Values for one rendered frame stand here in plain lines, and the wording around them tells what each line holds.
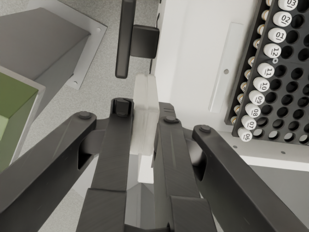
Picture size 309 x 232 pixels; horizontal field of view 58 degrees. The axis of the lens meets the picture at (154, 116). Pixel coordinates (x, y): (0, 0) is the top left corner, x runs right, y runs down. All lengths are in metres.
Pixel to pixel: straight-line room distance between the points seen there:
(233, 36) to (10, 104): 0.29
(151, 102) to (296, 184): 0.52
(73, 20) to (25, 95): 0.79
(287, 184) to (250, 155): 0.34
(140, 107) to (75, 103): 1.15
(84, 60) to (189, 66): 0.90
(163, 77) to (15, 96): 0.23
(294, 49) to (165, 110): 0.17
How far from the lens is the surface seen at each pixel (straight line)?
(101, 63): 1.22
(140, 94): 0.17
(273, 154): 0.37
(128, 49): 0.26
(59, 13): 1.20
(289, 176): 0.67
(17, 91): 0.44
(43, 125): 1.39
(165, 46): 0.24
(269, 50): 0.28
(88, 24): 1.18
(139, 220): 1.24
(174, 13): 0.24
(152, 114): 0.15
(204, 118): 0.37
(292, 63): 0.31
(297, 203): 0.65
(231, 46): 0.34
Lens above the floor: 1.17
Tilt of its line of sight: 65 degrees down
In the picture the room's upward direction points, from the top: 176 degrees clockwise
